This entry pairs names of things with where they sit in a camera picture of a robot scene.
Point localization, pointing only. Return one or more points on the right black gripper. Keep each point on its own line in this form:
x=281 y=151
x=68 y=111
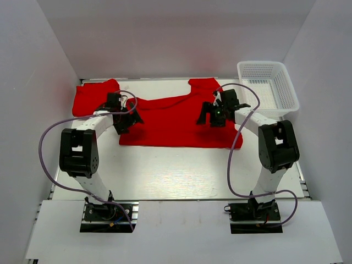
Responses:
x=210 y=116

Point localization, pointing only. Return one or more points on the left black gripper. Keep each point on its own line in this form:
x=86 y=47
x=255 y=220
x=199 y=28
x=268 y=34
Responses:
x=127 y=121

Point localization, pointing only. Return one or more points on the red t-shirt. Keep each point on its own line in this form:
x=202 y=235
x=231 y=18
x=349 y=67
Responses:
x=171 y=121
x=91 y=95

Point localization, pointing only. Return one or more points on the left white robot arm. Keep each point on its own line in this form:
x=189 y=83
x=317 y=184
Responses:
x=79 y=156

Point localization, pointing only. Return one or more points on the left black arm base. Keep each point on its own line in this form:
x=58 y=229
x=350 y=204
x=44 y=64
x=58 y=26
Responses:
x=107 y=218

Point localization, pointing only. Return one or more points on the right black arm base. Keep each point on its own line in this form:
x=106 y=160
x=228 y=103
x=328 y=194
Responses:
x=252 y=217

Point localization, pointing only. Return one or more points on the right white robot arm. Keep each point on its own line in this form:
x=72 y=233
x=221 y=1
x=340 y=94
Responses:
x=277 y=146

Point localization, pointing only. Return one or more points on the folded red t-shirt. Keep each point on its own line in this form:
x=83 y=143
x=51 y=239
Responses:
x=91 y=95

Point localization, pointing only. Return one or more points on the white plastic basket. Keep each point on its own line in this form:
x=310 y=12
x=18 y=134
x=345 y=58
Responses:
x=272 y=84

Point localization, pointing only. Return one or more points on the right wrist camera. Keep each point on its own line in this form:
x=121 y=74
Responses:
x=217 y=99

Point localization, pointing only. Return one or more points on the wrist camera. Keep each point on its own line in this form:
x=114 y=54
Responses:
x=123 y=100
x=217 y=99

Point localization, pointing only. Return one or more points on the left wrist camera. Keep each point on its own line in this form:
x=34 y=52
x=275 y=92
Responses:
x=123 y=100

